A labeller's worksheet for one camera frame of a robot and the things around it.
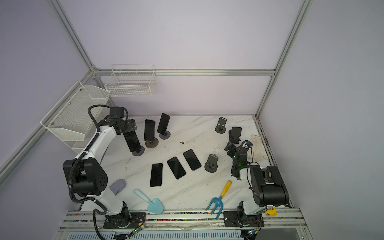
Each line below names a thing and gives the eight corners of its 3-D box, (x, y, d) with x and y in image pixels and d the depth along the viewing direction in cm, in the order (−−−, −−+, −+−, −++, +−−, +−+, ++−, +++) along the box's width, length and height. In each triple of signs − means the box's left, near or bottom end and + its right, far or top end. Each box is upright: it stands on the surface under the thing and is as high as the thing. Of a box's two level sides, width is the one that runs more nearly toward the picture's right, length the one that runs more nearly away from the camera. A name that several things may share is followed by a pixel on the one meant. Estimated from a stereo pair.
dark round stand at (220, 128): (215, 131, 113) (216, 122, 104) (218, 126, 117) (220, 116, 108) (223, 135, 111) (225, 125, 102) (226, 129, 115) (228, 119, 106)
